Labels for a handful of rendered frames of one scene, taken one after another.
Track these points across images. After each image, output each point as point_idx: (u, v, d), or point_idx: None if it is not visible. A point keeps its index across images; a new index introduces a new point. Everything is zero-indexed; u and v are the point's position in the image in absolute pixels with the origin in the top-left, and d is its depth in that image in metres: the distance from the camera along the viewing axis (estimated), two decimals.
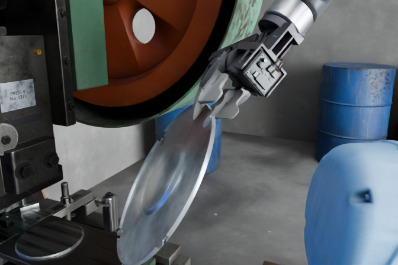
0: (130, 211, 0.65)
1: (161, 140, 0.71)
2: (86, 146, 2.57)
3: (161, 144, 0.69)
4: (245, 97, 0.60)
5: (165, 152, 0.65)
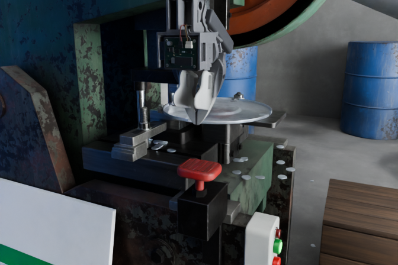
0: None
1: (233, 100, 1.05)
2: None
3: (231, 101, 1.04)
4: (220, 71, 0.54)
5: None
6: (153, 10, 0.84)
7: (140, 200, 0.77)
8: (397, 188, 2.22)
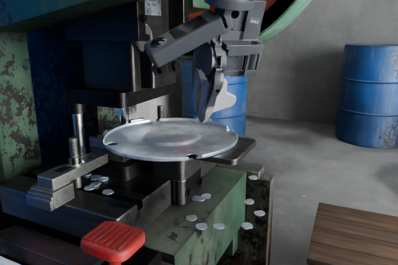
0: (173, 155, 0.65)
1: None
2: (120, 119, 2.65)
3: None
4: None
5: (136, 141, 0.74)
6: (84, 16, 0.67)
7: (60, 260, 0.60)
8: (395, 205, 2.05)
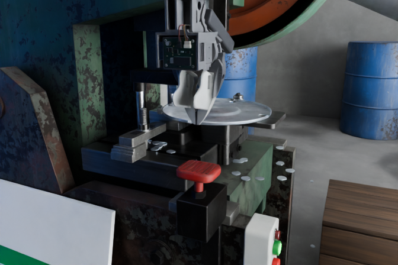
0: (241, 103, 1.02)
1: None
2: None
3: None
4: (219, 71, 0.54)
5: (243, 114, 0.90)
6: (152, 12, 0.84)
7: (139, 201, 0.77)
8: (397, 188, 2.22)
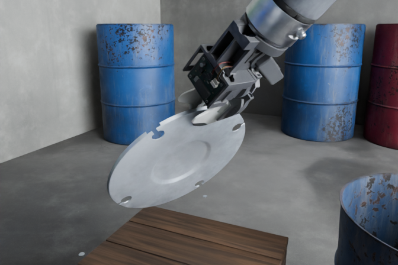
0: (228, 122, 0.65)
1: None
2: (13, 107, 2.28)
3: None
4: (236, 109, 0.51)
5: (166, 149, 0.60)
6: None
7: None
8: (311, 207, 1.68)
